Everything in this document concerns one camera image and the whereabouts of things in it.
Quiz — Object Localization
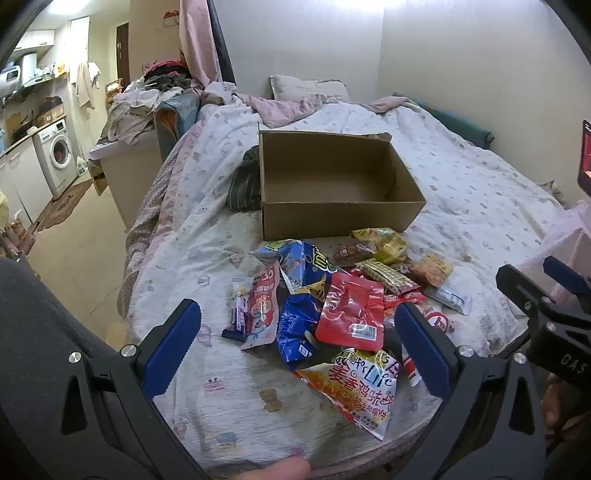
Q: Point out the person's right hand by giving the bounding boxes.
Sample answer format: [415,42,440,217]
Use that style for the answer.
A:
[541,373,591,441]

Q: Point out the dark striped cloth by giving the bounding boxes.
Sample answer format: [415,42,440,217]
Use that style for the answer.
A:
[226,145,263,213]

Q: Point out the white snack bar packet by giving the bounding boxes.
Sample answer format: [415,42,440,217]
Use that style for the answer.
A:
[422,284,472,316]

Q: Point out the brown patterned rug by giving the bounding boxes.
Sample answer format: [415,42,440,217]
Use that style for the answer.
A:
[37,178,94,234]

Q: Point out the white packet with red circle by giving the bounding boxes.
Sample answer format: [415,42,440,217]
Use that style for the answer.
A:
[422,308,456,335]

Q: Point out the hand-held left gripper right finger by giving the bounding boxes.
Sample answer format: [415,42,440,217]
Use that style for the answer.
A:
[392,302,548,480]

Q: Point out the white washing machine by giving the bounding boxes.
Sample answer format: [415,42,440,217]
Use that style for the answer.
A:
[32,119,80,200]

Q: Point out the large red snack packet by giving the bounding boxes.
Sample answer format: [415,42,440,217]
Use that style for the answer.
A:
[315,272,385,352]

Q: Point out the teal cushion with orange side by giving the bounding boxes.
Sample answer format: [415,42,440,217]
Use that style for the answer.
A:
[154,92,202,160]

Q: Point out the long teal cushion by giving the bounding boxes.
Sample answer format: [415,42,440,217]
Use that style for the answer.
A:
[392,92,495,151]

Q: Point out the pale pink cloth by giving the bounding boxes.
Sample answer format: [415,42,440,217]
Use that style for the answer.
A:
[517,200,591,319]

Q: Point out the hanging beige towel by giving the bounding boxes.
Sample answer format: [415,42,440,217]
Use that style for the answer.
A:
[74,60,102,110]

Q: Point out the orange snack packet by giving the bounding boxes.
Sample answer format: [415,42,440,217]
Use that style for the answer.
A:
[409,255,454,288]

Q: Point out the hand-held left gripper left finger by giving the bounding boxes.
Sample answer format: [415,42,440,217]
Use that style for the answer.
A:
[28,299,208,480]

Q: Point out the white kitchen cabinet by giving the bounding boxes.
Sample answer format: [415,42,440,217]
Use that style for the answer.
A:
[0,137,54,227]

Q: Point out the pink hanging curtain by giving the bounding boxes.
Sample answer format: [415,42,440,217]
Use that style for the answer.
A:
[179,0,223,90]

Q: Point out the pile of clothes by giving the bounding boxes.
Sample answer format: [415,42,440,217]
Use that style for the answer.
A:
[105,59,197,145]

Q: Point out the blue chips bag yellow print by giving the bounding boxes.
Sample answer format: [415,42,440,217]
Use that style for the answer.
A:
[250,239,334,296]

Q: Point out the yellow green snack packet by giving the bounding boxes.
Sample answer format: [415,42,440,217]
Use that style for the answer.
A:
[351,227,409,265]

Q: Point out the white red strip packet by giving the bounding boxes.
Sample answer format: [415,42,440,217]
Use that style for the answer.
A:
[401,344,423,387]

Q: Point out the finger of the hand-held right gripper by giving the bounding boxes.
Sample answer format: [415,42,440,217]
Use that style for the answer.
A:
[495,264,591,340]
[542,256,591,298]

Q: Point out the small red snack packet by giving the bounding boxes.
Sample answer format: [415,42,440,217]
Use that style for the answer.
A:
[383,292,426,309]

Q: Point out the yellow striped snack packet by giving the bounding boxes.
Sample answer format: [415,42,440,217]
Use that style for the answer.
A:
[356,258,421,296]

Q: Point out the large orange white snack bag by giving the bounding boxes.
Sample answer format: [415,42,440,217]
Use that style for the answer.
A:
[293,348,400,441]

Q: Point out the brown cardboard box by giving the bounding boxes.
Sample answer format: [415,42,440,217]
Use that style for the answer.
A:
[257,130,427,241]

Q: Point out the pink white snack packet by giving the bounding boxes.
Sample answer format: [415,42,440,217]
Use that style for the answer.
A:
[240,261,281,350]

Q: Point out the plain blue snack bag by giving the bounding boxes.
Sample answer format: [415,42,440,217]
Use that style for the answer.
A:
[276,292,325,371]

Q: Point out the dark wooden door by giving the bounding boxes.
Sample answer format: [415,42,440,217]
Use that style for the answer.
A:
[116,23,131,89]

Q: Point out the grey white pillow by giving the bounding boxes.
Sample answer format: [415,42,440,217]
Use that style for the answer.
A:
[269,75,350,102]

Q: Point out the pink blanket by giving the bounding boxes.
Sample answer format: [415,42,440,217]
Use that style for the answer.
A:
[203,82,430,130]

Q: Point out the person's left hand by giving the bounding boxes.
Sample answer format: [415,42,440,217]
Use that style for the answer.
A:
[230,457,311,480]

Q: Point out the white side table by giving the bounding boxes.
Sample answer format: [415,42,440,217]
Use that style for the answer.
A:
[88,133,163,232]

